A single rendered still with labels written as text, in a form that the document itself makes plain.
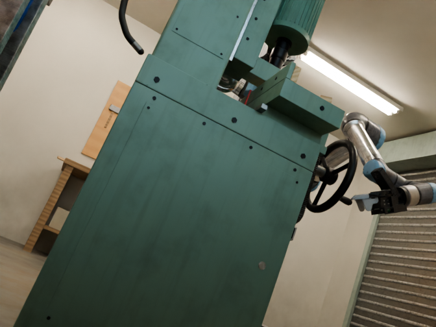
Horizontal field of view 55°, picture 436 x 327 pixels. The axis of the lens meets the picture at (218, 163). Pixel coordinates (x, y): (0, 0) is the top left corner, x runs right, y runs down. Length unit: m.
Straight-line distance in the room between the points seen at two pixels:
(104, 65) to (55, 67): 0.50
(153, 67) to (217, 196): 0.39
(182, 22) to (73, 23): 3.69
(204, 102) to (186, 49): 0.23
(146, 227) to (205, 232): 0.16
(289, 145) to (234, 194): 0.23
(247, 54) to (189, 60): 0.22
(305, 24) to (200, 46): 0.43
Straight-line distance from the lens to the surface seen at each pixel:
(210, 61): 1.34
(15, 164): 4.58
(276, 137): 1.23
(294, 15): 1.58
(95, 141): 4.61
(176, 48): 1.32
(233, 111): 1.19
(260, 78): 1.48
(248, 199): 1.16
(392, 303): 4.83
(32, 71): 4.78
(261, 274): 1.18
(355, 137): 1.82
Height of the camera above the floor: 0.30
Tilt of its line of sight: 16 degrees up
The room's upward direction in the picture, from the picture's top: 22 degrees clockwise
